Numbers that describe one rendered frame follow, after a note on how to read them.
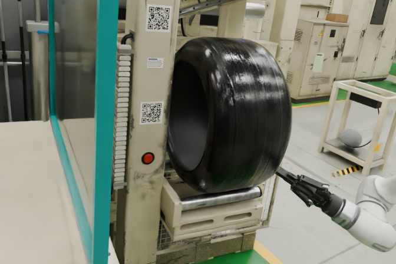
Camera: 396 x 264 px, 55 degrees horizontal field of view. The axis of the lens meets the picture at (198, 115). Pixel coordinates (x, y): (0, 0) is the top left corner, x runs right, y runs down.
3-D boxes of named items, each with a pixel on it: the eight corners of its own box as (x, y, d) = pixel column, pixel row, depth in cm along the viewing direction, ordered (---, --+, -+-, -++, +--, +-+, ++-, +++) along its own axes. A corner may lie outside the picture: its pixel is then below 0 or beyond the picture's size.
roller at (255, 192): (175, 214, 128) (177, 203, 126) (171, 207, 132) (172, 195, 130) (261, 200, 143) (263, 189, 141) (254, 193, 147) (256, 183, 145)
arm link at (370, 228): (340, 236, 129) (346, 209, 138) (380, 263, 127) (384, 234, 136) (359, 221, 121) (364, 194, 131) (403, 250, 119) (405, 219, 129)
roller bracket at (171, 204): (172, 228, 125) (175, 203, 121) (137, 171, 158) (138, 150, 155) (181, 227, 126) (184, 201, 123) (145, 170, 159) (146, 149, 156)
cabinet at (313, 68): (296, 105, 576) (314, 21, 534) (269, 93, 620) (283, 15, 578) (333, 100, 627) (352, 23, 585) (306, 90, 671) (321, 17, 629)
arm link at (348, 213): (341, 233, 129) (326, 223, 130) (346, 214, 135) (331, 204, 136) (357, 221, 122) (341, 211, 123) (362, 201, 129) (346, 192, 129)
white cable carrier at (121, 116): (113, 190, 124) (119, 45, 108) (109, 182, 129) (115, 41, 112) (126, 188, 126) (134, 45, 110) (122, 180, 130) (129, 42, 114)
